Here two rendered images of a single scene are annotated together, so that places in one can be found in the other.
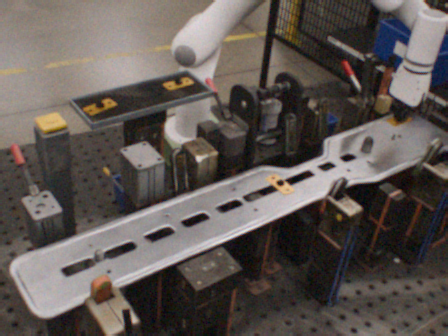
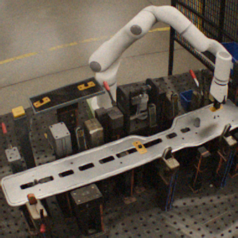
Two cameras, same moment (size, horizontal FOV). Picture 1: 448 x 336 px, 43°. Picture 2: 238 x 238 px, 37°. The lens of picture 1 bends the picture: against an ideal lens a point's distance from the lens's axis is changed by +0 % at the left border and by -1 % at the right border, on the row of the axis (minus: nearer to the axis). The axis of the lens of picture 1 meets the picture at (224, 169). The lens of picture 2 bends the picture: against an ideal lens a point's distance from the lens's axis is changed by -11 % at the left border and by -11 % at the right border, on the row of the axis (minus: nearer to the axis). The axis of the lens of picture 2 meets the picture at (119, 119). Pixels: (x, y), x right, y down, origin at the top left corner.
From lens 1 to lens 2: 0.53 m
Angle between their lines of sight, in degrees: 11
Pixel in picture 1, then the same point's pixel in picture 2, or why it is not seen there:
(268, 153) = (141, 125)
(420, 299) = (215, 206)
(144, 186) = (60, 147)
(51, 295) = (15, 197)
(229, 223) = (104, 170)
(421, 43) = (219, 69)
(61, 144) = (23, 122)
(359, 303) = (183, 209)
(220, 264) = (92, 193)
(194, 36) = (100, 56)
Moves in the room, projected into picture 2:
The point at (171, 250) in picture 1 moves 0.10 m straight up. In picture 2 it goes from (70, 182) to (67, 168)
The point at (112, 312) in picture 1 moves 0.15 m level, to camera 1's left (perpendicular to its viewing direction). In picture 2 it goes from (36, 209) to (6, 199)
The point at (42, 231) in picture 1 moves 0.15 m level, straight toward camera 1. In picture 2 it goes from (13, 167) to (14, 190)
